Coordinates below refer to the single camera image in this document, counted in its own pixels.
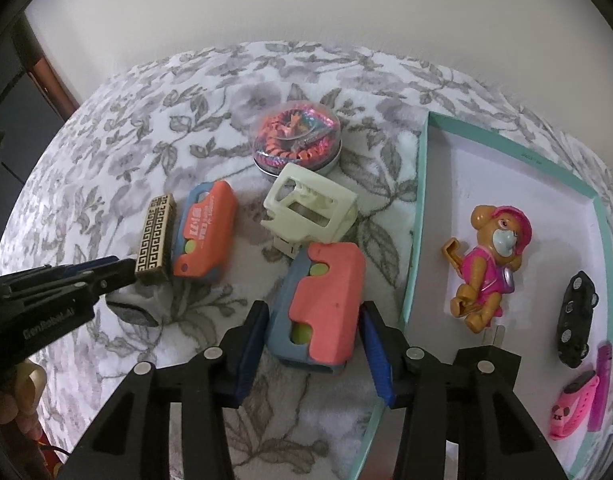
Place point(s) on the coral blue toy knife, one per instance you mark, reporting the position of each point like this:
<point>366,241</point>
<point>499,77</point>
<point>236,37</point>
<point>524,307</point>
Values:
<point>315,312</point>

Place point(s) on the cream plastic bracket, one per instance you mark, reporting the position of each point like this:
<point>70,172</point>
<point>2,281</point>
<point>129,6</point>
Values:
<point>304,207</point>

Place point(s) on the purple lighter case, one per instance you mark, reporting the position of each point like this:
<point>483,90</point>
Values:
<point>603,372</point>

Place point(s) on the brown pup toy figure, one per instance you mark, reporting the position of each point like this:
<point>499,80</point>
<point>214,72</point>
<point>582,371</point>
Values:
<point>487,269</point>

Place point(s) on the floral fleece blanket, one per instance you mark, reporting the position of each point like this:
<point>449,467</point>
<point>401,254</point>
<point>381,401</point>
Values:
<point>165,126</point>

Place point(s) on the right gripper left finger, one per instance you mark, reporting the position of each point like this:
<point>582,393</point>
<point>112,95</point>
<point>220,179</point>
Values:
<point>130,436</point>

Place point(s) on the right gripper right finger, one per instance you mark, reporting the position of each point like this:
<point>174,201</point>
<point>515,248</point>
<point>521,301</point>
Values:
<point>470,402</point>

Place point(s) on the teal cardboard box tray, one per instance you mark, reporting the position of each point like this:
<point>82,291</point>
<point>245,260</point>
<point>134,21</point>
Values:
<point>463,166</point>

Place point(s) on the round tin coiled hairbands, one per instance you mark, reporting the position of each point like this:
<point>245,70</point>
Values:
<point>304,133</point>

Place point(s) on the gold patterned lighter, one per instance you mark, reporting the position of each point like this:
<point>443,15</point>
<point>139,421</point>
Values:
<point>154,252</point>

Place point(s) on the black power adapter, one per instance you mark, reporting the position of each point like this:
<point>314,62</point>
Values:
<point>504,362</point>

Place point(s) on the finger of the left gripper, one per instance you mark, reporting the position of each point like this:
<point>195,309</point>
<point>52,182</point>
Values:
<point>111,277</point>
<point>74,269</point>

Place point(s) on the white smartwatch band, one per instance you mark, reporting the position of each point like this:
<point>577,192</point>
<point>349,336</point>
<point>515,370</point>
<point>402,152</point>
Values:
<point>142,305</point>

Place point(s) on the pink wristband watch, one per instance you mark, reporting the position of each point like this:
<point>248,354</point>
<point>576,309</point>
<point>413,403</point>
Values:
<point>573,405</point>

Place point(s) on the black toy car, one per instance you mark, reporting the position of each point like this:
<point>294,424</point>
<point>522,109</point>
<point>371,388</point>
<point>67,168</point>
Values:
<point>575,320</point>

